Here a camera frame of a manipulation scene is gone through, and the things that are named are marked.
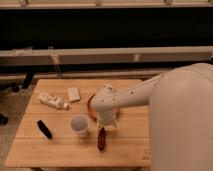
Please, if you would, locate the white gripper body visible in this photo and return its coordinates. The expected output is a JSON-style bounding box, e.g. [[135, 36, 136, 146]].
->
[[97, 109, 117, 128]]

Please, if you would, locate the dark red pepper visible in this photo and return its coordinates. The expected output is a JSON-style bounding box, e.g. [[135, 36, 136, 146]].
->
[[98, 127, 106, 151]]

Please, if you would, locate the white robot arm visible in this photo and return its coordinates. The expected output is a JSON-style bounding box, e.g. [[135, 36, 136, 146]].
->
[[91, 63, 213, 171]]

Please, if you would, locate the white ceramic cup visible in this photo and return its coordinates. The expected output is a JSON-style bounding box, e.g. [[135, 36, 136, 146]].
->
[[71, 114, 89, 138]]

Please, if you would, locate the orange bowl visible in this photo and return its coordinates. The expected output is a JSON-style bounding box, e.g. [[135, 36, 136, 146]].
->
[[86, 94, 118, 121]]

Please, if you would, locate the white rectangular block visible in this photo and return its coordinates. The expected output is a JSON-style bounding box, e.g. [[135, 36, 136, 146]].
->
[[68, 87, 81, 102]]

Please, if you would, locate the wooden table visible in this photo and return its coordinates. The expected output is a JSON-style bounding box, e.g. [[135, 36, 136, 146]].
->
[[5, 79, 150, 168]]

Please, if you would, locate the white plastic bottle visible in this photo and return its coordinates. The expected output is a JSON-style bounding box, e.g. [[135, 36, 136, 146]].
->
[[38, 92, 69, 110]]

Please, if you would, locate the black oblong object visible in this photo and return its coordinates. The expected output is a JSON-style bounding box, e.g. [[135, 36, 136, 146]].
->
[[37, 120, 52, 139]]

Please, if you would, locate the grey metal rail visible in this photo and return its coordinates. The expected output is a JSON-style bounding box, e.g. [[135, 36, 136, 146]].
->
[[0, 46, 213, 67]]

